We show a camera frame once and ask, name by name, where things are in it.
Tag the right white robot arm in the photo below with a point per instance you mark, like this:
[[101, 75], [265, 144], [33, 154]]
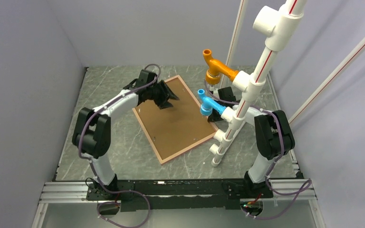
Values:
[[274, 137]]

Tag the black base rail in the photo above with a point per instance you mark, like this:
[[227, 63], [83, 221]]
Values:
[[181, 194]]

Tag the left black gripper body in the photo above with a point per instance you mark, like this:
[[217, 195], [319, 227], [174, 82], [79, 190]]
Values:
[[155, 94]]

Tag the blue pipe fitting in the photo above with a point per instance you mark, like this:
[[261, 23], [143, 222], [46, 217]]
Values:
[[208, 104]]

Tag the white pvc pipe stand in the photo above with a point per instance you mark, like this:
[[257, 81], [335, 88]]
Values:
[[278, 26]]

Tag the orange pipe fitting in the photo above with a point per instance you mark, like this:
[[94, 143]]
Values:
[[216, 69]]

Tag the white diagonal pipe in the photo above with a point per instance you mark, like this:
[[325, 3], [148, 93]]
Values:
[[343, 65]]

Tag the pink picture frame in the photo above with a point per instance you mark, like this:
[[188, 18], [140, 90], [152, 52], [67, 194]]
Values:
[[174, 131]]

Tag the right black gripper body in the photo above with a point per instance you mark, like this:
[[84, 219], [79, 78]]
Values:
[[216, 116]]

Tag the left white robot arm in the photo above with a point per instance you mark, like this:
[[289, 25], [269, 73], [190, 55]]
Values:
[[92, 133]]

